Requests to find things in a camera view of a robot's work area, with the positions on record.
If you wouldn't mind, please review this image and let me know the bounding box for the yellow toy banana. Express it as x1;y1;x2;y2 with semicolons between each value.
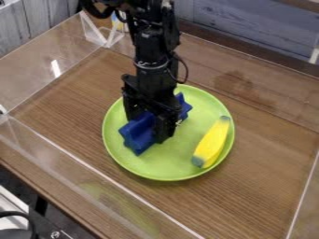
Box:
192;116;231;168

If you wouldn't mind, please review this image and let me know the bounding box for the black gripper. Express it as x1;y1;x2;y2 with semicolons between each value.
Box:
121;60;181;144

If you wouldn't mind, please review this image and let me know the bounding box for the black cable on floor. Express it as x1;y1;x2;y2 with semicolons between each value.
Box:
0;210;42;239

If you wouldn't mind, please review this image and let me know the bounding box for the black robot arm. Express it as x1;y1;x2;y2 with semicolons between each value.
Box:
80;0;180;143

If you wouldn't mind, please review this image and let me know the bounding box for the blue plastic block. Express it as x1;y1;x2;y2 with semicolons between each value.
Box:
118;92;193;156

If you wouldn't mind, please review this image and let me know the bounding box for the clear acrylic enclosure wall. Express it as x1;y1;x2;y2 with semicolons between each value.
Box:
0;17;319;239

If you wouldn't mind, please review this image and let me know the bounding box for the green round plate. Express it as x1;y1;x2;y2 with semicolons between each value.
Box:
102;85;235;181

